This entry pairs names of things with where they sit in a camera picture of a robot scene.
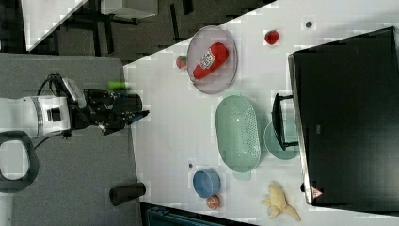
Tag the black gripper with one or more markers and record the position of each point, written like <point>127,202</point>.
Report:
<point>104,109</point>

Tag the green plastic strainer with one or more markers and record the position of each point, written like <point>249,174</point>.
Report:
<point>238,136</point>

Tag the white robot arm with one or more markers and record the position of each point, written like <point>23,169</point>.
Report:
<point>27,118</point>

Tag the green marker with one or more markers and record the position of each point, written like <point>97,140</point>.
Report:
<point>117,85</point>

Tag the strawberry near plate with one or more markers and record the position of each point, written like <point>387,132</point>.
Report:
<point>181,62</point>

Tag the blue bowl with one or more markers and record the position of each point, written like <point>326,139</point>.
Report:
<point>206,183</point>

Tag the clear pink plate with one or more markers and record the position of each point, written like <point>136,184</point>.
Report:
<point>221,78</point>

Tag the teal crate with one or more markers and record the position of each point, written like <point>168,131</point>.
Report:
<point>158,216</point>

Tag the red ketchup bottle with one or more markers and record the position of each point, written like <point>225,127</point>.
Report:
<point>215,56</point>

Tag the green mug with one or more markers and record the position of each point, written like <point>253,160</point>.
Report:
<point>272,145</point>

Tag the strawberry near oven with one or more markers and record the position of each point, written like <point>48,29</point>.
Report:
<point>271,37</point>

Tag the peeled banana toy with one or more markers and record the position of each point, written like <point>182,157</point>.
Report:
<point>276,201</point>

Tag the black toaster oven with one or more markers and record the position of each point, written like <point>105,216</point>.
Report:
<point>346,105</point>

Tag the black cylinder mount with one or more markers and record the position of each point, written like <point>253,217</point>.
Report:
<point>133,104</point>

